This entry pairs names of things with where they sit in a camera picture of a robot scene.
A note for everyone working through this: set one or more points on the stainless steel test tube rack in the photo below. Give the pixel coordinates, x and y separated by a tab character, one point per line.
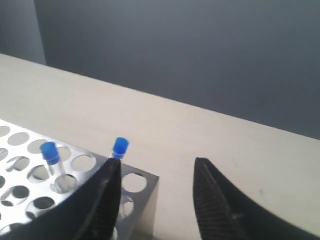
24	175

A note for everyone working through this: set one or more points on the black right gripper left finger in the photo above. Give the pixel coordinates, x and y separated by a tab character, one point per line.
88	213

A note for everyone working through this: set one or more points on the blue-capped tube back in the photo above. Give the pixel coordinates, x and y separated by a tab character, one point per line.
119	148

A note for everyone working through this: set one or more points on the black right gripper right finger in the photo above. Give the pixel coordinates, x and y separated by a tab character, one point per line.
223	212

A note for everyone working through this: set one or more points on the blue-capped tube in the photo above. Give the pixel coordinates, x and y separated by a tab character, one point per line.
53	160
119	148

